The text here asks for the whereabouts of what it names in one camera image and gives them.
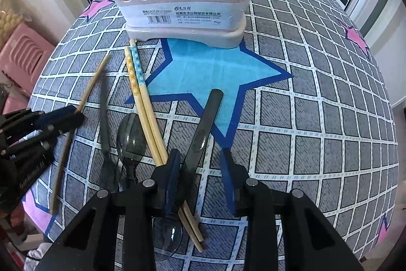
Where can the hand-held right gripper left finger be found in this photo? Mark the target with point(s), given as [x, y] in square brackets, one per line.
[171, 188]

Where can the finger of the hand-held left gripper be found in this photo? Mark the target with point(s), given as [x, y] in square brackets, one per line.
[35, 140]
[63, 117]

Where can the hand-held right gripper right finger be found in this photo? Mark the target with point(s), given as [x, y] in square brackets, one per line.
[229, 185]

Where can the dark plastic fork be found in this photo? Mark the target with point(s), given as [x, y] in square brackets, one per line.
[104, 118]

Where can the plain bamboo chopstick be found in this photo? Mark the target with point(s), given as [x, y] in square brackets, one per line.
[95, 80]

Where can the dark translucent plastic spoon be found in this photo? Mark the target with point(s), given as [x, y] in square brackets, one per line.
[203, 128]
[131, 140]

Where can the yellow patterned chopstick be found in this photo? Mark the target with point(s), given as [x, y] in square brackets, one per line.
[133, 80]

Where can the blue patterned chopstick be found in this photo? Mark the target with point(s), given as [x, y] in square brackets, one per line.
[138, 67]

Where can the stack of pink plastic stools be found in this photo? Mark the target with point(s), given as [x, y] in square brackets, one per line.
[22, 48]

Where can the clear bag of beige balls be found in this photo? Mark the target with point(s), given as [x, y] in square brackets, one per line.
[9, 17]

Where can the grey checked star tablecloth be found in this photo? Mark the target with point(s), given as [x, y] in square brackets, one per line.
[317, 99]

